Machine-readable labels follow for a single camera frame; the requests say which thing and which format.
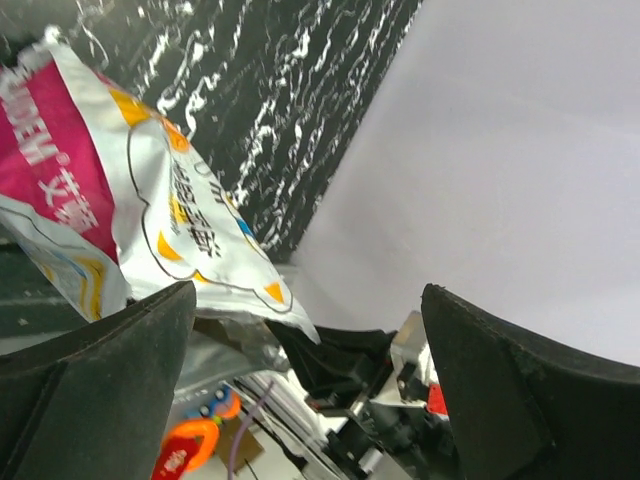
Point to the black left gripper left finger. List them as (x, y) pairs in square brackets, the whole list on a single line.
[(93, 403)]

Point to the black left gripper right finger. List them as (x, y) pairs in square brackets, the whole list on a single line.
[(523, 406)]

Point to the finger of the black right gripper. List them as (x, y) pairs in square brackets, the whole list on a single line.
[(340, 361)]

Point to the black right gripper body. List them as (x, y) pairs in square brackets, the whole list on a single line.
[(389, 431)]

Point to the pink white pet food bag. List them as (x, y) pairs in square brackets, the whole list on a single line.
[(112, 203)]

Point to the orange plastic toy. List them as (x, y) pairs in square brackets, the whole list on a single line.
[(190, 444)]

